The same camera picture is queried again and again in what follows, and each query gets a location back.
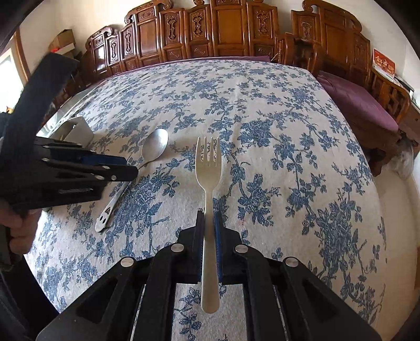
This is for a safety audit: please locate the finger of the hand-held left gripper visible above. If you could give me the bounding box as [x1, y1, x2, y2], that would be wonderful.
[41, 157, 139, 184]
[34, 136, 128, 167]

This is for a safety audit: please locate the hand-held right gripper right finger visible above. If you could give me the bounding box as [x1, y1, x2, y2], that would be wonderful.
[213, 210, 383, 341]

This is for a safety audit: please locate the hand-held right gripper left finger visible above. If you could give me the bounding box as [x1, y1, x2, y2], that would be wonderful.
[36, 210, 206, 341]

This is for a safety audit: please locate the white utensil tray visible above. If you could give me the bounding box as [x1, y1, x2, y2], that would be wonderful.
[36, 116, 94, 148]

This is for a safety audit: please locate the metal spoon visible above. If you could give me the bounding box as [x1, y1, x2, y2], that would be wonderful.
[94, 129, 169, 233]

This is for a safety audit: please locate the white plastic fork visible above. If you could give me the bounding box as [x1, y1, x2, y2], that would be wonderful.
[196, 136, 221, 314]

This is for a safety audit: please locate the person's left hand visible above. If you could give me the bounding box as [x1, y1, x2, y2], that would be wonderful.
[0, 200, 40, 255]

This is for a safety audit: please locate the cardboard box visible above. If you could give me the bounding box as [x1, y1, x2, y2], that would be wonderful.
[49, 29, 77, 55]

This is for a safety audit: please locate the blue floral tablecloth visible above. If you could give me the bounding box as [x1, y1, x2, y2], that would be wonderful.
[24, 59, 390, 341]

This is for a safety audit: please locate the long purple seat cushion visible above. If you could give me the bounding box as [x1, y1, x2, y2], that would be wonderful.
[131, 55, 274, 70]

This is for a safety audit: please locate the long carved wooden bench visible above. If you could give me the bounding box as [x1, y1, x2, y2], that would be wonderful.
[80, 0, 280, 88]

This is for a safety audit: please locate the grey fuzzy bundle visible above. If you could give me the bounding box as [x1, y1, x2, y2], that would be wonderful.
[392, 137, 419, 180]

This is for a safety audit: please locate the short carved wooden bench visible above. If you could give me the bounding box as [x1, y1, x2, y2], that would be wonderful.
[290, 0, 413, 178]

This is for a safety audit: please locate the red desk calendar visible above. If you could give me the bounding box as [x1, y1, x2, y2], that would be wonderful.
[372, 49, 396, 81]

